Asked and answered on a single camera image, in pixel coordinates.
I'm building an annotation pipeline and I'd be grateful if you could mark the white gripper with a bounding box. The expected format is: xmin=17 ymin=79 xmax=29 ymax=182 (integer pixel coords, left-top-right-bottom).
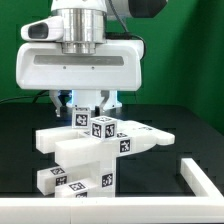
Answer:
xmin=16 ymin=40 xmax=144 ymax=117

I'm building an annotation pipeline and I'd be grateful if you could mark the white chair back frame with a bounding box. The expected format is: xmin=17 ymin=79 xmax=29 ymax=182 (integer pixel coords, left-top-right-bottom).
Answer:
xmin=36 ymin=120 xmax=175 ymax=168

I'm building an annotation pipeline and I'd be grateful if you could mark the white chair seat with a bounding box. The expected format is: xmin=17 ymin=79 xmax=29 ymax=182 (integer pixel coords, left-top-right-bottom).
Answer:
xmin=69 ymin=160 xmax=116 ymax=198

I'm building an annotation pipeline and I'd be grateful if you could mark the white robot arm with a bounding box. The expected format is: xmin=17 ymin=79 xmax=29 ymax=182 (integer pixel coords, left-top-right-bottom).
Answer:
xmin=16 ymin=0 xmax=168 ymax=110

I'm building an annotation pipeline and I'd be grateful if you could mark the white U-shaped fence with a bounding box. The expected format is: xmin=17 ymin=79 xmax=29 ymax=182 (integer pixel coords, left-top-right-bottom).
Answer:
xmin=0 ymin=158 xmax=224 ymax=224

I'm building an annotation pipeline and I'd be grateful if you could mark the black cable on table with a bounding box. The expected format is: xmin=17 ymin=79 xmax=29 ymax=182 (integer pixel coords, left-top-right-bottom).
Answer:
xmin=0 ymin=89 xmax=51 ymax=105

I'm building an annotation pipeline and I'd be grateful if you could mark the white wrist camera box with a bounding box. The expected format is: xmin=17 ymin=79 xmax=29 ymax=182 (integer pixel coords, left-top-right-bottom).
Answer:
xmin=21 ymin=16 xmax=64 ymax=42

